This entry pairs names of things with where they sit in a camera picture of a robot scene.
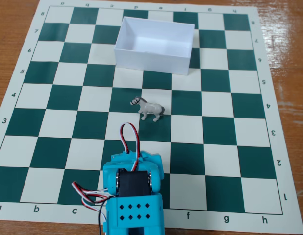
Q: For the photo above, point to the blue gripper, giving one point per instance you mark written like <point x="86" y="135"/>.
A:
<point x="148" y="156"/>

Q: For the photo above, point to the grey white toy horse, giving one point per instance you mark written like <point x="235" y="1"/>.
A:
<point x="149" y="107"/>

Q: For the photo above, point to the blue 3D-printed robot arm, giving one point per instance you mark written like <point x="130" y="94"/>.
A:
<point x="134" y="213"/>

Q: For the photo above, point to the white rectangular open box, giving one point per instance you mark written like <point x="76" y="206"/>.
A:
<point x="154" y="60"/>

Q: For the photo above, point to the green white chessboard mat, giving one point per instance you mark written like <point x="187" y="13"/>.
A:
<point x="68" y="122"/>

